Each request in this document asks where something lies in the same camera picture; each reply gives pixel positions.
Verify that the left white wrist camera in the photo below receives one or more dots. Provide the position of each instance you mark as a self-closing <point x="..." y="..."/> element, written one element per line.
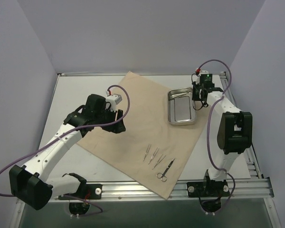
<point x="113" y="99"/>

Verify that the aluminium front rail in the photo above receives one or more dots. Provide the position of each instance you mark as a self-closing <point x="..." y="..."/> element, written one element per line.
<point x="145" y="190"/>

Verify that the beige wrapping cloth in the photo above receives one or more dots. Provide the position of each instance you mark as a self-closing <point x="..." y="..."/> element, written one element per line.
<point x="147" y="123"/>

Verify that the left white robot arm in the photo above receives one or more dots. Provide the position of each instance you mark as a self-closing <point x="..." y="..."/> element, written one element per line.
<point x="42" y="164"/>

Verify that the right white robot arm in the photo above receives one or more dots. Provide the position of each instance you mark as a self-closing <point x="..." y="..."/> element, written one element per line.
<point x="234" y="132"/>

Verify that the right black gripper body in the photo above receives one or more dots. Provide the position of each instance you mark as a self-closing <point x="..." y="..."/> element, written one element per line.
<point x="198" y="92"/>

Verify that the steel instrument tray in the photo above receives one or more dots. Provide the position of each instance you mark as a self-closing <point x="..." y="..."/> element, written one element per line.
<point x="180" y="110"/>

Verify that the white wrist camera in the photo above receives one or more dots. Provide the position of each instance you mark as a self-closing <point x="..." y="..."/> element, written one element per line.
<point x="113" y="99"/>
<point x="200" y="72"/>

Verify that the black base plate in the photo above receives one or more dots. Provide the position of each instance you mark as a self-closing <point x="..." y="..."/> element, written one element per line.
<point x="92" y="191"/>
<point x="206" y="190"/>

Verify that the steel surgical scissors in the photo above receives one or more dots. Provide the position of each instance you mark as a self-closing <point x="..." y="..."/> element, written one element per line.
<point x="162" y="175"/>

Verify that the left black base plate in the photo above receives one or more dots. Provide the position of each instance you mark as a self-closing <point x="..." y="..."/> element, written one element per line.
<point x="92" y="191"/>

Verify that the aluminium back rail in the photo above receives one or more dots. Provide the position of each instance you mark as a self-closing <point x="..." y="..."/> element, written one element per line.
<point x="112" y="74"/>

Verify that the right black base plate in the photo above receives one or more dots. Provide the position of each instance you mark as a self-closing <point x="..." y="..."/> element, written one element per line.
<point x="206" y="190"/>

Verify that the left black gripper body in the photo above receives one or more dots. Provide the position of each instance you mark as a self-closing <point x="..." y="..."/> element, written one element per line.
<point x="114" y="122"/>

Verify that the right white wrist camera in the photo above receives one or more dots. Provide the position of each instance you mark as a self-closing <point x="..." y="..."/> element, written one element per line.
<point x="200" y="72"/>

